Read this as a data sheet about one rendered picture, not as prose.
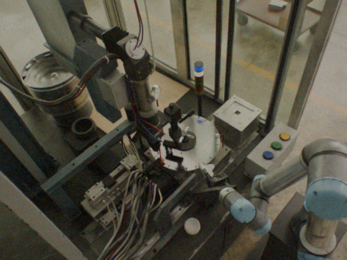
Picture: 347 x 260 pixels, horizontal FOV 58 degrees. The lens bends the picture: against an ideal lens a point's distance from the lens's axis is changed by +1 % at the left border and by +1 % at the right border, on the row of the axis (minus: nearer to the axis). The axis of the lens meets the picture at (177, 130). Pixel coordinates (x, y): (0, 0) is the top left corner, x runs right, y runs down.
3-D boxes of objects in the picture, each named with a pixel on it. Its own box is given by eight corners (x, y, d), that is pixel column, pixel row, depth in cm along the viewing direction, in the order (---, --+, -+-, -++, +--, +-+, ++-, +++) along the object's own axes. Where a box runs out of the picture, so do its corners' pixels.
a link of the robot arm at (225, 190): (225, 212, 119) (220, 194, 116) (219, 206, 123) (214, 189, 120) (242, 204, 121) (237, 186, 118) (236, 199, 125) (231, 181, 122)
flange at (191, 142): (196, 150, 142) (196, 147, 140) (171, 150, 143) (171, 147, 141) (196, 131, 149) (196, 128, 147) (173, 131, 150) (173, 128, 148)
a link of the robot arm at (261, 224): (275, 209, 121) (258, 194, 117) (271, 236, 115) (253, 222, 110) (258, 210, 127) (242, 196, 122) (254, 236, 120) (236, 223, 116)
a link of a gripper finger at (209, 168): (208, 158, 139) (218, 175, 134) (196, 163, 138) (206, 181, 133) (209, 155, 136) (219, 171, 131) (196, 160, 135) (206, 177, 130)
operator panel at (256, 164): (275, 139, 167) (280, 121, 156) (293, 150, 162) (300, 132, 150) (243, 173, 156) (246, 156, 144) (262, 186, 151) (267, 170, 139)
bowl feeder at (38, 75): (79, 88, 205) (58, 41, 177) (109, 110, 190) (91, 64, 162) (38, 116, 192) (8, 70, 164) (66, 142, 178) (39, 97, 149)
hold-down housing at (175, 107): (177, 129, 134) (172, 97, 119) (184, 136, 132) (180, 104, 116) (167, 136, 133) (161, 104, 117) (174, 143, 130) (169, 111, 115)
